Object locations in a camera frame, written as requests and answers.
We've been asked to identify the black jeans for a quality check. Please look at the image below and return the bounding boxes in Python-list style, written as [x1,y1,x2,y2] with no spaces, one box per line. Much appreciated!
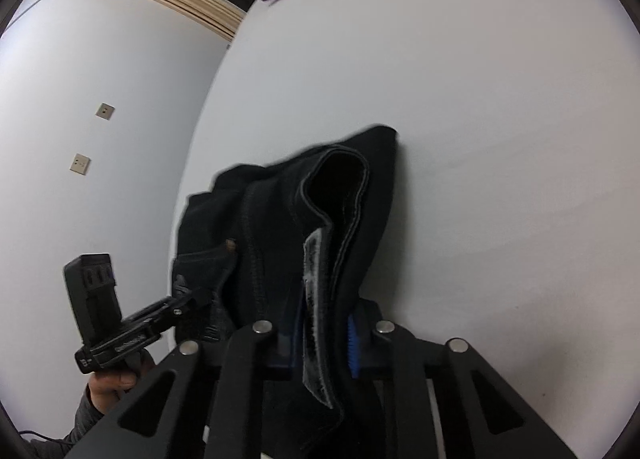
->
[171,125,398,408]

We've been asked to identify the grey sleeve forearm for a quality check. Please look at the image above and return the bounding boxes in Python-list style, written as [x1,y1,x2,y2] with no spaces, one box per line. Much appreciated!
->
[24,385,106,459]

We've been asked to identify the person's left hand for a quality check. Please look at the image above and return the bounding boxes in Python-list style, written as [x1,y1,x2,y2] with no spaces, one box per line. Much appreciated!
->
[88,351,155,415]

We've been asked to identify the white bed sheet mattress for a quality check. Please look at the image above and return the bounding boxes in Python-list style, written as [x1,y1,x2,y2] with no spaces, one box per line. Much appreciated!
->
[180,0,639,458]

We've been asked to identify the lower beige wall socket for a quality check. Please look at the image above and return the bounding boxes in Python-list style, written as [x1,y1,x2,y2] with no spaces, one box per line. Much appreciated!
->
[70,153,91,175]

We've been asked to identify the beige wall socket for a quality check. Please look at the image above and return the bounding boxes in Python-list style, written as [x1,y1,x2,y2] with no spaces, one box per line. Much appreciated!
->
[70,153,91,175]
[96,104,115,121]

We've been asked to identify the upper beige wall socket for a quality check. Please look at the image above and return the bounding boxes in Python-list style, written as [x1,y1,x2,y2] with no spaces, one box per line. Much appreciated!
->
[96,104,115,121]

